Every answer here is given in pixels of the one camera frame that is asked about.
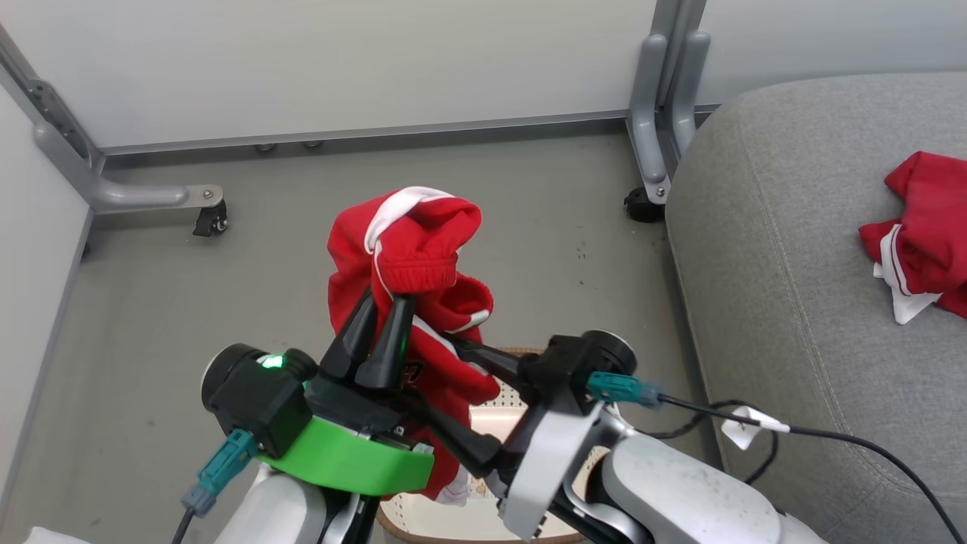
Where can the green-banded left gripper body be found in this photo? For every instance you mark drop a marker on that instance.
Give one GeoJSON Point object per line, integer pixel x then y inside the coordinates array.
{"type": "Point", "coordinates": [355, 461]}

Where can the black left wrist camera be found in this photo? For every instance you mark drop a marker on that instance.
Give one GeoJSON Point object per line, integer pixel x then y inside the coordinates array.
{"type": "Point", "coordinates": [257, 397]}

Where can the red jersey with white lining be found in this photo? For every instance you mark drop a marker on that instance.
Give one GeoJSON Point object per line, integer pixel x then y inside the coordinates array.
{"type": "Point", "coordinates": [929, 227]}

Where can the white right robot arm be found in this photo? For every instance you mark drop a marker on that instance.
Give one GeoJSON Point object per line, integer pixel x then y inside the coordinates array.
{"type": "Point", "coordinates": [680, 491]}

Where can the teal left camera connector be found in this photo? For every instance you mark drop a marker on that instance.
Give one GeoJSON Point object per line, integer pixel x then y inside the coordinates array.
{"type": "Point", "coordinates": [223, 468]}

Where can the teal right camera connector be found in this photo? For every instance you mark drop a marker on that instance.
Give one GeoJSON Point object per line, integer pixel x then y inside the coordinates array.
{"type": "Point", "coordinates": [623, 389]}

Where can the white perforated laundry basket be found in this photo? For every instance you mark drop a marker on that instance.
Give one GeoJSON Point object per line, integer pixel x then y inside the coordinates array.
{"type": "Point", "coordinates": [423, 523]}

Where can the grey partition post with feet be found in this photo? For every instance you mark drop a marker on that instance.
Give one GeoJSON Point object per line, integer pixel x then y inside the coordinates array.
{"type": "Point", "coordinates": [661, 91]}

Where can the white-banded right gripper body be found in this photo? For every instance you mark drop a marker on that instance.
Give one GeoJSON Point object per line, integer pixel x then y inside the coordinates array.
{"type": "Point", "coordinates": [548, 461]}

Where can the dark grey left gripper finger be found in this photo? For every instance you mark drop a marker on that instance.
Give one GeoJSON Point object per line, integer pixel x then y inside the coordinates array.
{"type": "Point", "coordinates": [351, 340]}
{"type": "Point", "coordinates": [389, 347]}

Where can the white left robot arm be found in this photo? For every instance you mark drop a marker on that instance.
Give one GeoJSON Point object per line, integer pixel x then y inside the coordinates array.
{"type": "Point", "coordinates": [279, 514]}

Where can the grey partition bottom rail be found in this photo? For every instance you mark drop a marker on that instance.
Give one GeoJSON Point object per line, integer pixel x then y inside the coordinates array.
{"type": "Point", "coordinates": [363, 132]}

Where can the grey fabric sofa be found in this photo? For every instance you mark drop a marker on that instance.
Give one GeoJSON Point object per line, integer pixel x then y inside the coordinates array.
{"type": "Point", "coordinates": [831, 264]}

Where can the black caster wheel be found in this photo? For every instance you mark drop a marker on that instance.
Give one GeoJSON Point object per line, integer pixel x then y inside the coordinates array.
{"type": "Point", "coordinates": [211, 219]}
{"type": "Point", "coordinates": [642, 205]}

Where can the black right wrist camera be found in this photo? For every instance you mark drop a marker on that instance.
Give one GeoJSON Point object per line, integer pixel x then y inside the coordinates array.
{"type": "Point", "coordinates": [589, 359]}

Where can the red Bulls jersey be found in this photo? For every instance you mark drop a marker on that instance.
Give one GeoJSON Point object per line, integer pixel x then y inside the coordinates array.
{"type": "Point", "coordinates": [408, 242]}

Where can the grey partition foot with bracket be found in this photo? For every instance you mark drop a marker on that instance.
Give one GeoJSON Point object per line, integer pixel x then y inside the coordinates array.
{"type": "Point", "coordinates": [128, 196]}

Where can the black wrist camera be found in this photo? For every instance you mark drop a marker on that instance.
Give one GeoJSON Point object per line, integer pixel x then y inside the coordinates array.
{"type": "Point", "coordinates": [589, 359]}
{"type": "Point", "coordinates": [257, 397]}

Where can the grey slanted partition post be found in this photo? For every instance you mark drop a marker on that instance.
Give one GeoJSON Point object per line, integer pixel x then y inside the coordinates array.
{"type": "Point", "coordinates": [45, 106]}

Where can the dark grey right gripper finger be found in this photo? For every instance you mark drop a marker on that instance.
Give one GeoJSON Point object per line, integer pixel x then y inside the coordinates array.
{"type": "Point", "coordinates": [464, 446]}
{"type": "Point", "coordinates": [491, 363]}

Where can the teal camera connector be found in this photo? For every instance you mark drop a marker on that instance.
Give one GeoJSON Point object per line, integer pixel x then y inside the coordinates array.
{"type": "Point", "coordinates": [223, 468]}
{"type": "Point", "coordinates": [623, 389]}

